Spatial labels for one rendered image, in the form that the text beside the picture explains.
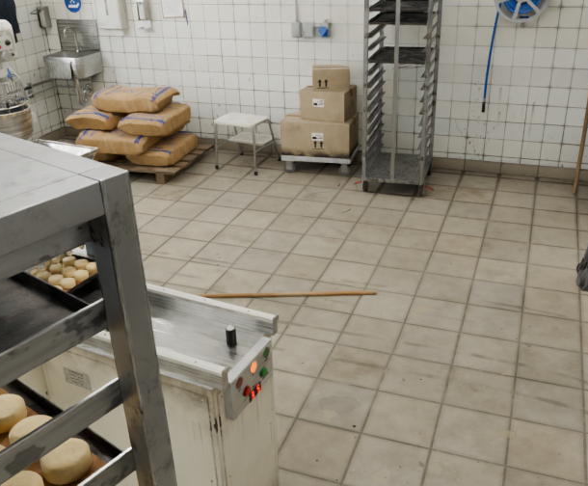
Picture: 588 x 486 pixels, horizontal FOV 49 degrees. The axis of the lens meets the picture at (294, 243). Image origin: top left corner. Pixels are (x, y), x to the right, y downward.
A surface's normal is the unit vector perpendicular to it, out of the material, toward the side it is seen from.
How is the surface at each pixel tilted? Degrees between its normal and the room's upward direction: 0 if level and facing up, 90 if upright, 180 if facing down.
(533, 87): 90
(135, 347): 90
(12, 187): 0
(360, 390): 0
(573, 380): 0
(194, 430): 90
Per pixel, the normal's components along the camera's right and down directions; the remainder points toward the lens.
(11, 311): -0.04, -0.90
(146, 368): 0.78, 0.26
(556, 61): -0.35, 0.43
